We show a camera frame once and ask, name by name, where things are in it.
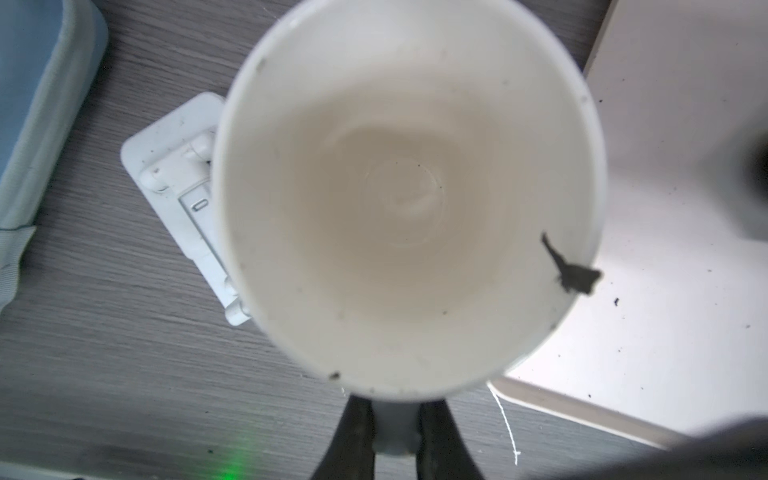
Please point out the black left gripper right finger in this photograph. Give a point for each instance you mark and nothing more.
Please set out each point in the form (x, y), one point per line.
(443, 454)

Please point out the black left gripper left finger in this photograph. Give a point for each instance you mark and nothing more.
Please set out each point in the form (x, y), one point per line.
(350, 455)

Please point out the grey mug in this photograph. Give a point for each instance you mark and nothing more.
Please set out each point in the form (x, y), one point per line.
(396, 185)

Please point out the beige plastic tray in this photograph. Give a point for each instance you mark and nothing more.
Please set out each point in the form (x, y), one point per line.
(673, 342)

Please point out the left grey docking plate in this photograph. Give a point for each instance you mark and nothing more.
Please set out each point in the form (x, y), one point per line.
(170, 162)

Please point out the blue grey oblong case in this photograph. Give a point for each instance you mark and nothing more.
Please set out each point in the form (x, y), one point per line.
(50, 53)

